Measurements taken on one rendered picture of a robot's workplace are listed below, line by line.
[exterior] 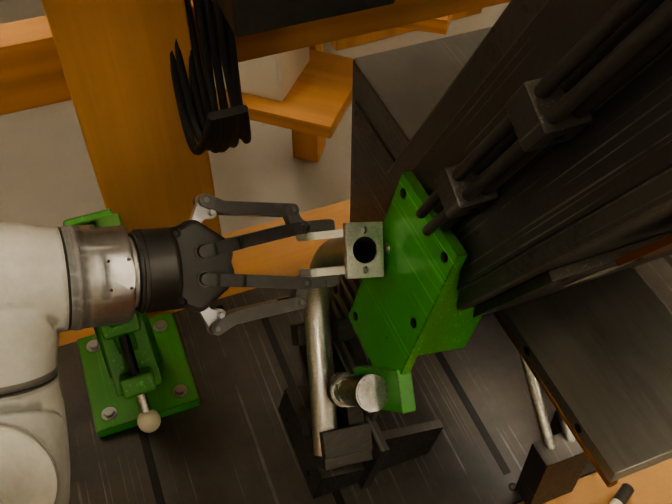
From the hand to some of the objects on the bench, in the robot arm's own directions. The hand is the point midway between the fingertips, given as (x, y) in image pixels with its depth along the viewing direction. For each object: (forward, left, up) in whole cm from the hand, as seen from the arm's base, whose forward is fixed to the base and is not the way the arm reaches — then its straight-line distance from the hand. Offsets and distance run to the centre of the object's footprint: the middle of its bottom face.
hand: (336, 252), depth 79 cm
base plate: (+1, -16, -31) cm, 35 cm away
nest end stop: (-9, +3, -27) cm, 29 cm away
